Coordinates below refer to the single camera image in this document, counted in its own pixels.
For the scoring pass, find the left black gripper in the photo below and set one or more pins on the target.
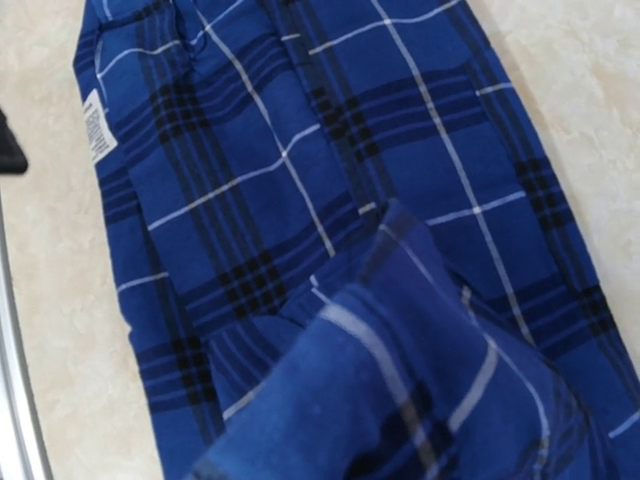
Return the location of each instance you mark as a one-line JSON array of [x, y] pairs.
[[12, 158]]

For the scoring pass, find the blue plaid long sleeve shirt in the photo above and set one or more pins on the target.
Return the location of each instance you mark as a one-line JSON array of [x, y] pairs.
[[341, 249]]

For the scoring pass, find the front aluminium rail base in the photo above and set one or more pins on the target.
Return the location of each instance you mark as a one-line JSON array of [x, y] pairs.
[[23, 451]]

